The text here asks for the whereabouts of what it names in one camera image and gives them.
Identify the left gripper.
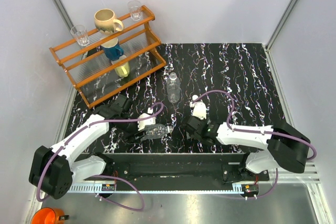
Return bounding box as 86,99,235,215
118,113,146,144

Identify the clear plastic bottle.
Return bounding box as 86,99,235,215
141,124,173,141
166,72,181,103

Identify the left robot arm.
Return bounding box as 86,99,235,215
28,95,138,201

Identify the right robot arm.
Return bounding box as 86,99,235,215
184,116,311,180

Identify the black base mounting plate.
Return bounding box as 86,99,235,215
96,153,270,185

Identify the yellow ceramic mug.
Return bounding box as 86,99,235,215
111,55,130,78

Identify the orange wooden shelf rack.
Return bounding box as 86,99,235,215
49,5,166,109

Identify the blue ceramic mug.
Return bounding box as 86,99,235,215
101,38,124,61

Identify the clear drinking glass left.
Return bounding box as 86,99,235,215
70,25,90,47

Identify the clear drinking glass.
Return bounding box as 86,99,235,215
128,0,142,22
70,25,90,47

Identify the beige ceramic mug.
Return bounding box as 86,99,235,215
94,9,124,35

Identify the orange cup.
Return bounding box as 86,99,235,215
31,207,69,224

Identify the clear drinking glass right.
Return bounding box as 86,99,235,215
128,0,142,22

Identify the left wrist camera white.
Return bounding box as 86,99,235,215
137,108,156,131

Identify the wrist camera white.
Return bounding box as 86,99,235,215
137,108,156,131
190,95,207,120

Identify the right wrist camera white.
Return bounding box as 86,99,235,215
190,95,207,120

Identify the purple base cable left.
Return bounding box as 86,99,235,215
96,174,145,212

